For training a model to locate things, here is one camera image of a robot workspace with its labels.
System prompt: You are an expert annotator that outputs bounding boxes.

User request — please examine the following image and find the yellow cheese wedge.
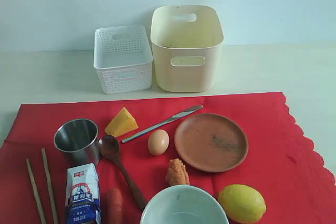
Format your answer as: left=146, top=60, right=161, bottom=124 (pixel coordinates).
left=104, top=107, right=139, bottom=137

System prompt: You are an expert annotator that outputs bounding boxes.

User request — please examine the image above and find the orange fried chicken piece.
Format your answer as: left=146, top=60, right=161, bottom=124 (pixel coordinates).
left=165, top=158, right=190, bottom=186

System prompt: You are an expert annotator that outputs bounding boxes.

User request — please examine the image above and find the red sausage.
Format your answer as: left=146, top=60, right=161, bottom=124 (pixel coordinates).
left=107, top=188, right=123, bottom=224

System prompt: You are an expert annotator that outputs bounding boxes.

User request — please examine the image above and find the yellow lemon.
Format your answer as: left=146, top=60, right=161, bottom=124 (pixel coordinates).
left=217, top=184, right=267, bottom=223

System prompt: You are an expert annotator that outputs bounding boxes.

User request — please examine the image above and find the blue white milk carton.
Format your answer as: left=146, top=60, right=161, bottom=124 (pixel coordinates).
left=65, top=163, right=101, bottom=224

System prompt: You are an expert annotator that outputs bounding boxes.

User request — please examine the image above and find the silver table knife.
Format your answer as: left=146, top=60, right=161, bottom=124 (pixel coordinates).
left=121, top=105, right=204, bottom=144

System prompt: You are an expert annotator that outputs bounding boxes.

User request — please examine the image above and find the red scalloped table cloth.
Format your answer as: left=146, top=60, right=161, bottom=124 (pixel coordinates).
left=1, top=92, right=335, bottom=223

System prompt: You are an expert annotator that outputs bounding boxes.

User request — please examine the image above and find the brown wooden plate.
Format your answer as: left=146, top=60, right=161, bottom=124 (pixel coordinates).
left=174, top=113, right=249, bottom=173

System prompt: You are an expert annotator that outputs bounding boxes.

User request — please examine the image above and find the white woven plastic basket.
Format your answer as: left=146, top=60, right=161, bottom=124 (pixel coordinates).
left=93, top=25, right=153, bottom=94

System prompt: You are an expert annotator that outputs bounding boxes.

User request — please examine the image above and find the cream plastic bin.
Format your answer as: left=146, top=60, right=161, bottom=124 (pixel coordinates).
left=150, top=5, right=224, bottom=92

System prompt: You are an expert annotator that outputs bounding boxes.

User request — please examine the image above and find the dark wooden spoon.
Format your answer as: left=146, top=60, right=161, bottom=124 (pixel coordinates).
left=99, top=135, right=148, bottom=211

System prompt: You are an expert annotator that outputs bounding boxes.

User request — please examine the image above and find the stainless steel cup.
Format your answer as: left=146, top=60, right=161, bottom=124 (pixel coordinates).
left=54, top=118, right=100, bottom=167

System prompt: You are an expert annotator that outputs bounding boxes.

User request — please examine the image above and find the pale blue ceramic bowl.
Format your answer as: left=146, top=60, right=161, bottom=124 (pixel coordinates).
left=140, top=185, right=229, bottom=224

